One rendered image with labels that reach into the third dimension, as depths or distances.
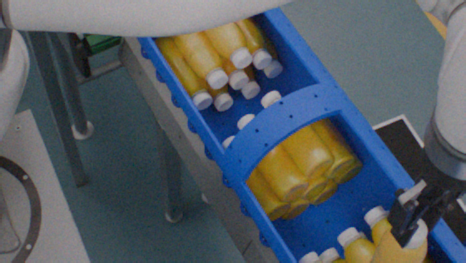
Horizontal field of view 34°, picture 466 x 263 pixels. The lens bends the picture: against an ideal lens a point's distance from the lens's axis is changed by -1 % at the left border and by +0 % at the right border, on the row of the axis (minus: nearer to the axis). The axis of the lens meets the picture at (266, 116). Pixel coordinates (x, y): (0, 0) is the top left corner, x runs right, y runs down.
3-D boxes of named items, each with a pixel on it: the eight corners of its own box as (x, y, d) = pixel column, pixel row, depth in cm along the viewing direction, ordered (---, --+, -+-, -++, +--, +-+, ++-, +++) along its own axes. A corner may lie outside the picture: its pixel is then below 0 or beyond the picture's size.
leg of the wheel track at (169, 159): (170, 225, 253) (161, 131, 200) (162, 211, 256) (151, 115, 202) (185, 218, 255) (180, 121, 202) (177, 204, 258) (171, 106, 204)
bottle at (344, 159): (334, 181, 148) (289, 119, 155) (359, 161, 147) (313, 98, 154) (321, 177, 142) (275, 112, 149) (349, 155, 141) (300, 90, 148)
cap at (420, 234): (420, 250, 103) (423, 245, 102) (393, 240, 104) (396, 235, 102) (428, 226, 105) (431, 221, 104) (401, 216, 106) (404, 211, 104)
